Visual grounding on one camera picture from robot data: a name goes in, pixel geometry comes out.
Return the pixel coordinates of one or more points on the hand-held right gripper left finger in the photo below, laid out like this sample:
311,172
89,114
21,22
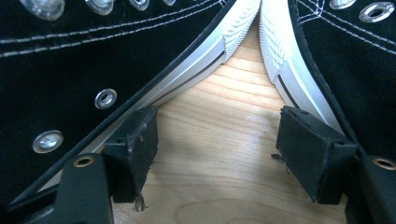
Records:
137,146

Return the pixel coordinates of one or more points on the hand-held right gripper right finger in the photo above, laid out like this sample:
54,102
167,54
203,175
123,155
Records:
314,155

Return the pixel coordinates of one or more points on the black white canvas sneaker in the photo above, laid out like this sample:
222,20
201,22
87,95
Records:
77,68
348,68

